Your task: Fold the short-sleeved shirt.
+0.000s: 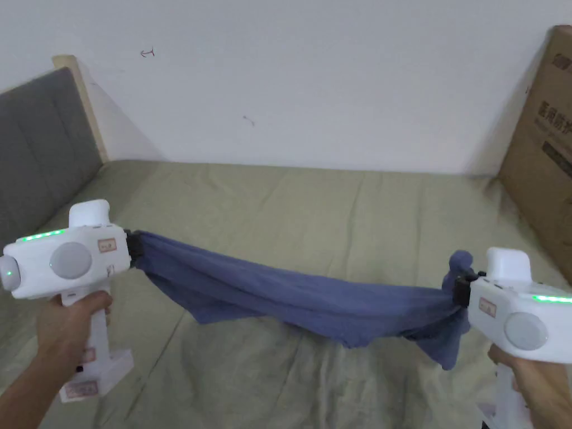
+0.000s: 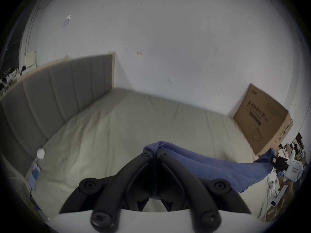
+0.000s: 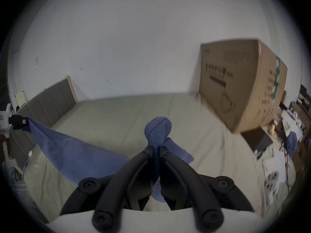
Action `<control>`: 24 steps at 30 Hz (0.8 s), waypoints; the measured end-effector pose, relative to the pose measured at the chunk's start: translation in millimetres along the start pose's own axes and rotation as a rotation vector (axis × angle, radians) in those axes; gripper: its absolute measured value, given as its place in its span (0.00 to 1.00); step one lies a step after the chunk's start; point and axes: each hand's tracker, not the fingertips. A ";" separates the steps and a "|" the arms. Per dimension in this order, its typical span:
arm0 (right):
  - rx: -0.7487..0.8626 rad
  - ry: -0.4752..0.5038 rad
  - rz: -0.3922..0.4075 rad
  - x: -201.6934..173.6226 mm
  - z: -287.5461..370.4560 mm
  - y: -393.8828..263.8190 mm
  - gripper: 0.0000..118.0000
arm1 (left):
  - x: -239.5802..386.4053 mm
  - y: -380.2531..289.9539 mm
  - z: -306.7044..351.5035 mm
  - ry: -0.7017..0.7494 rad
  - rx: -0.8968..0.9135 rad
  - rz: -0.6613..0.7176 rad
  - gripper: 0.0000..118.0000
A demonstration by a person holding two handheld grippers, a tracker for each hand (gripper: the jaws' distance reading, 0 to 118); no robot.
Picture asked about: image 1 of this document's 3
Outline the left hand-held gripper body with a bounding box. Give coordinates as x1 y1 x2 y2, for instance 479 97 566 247
0 201 144 404

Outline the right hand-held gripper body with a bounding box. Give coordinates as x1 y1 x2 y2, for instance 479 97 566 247
453 247 572 429

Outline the dark blue shirt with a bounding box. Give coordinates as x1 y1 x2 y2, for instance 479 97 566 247
132 230 477 371

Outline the person's right forearm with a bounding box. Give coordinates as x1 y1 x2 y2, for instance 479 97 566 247
518 360 572 429

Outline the person's left forearm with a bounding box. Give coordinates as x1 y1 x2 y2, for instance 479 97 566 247
0 352 69 429

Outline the person's left hand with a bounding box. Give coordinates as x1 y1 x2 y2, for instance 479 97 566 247
35 290 113 384

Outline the person's right hand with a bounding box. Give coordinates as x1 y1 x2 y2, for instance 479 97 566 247
488 346 565 407

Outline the grey padded headboard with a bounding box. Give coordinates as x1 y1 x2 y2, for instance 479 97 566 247
0 54 111 251

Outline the brown cardboard carton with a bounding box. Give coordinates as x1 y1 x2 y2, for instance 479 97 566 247
498 25 572 287

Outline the bed with beige sheet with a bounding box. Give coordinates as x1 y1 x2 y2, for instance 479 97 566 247
0 160 572 429

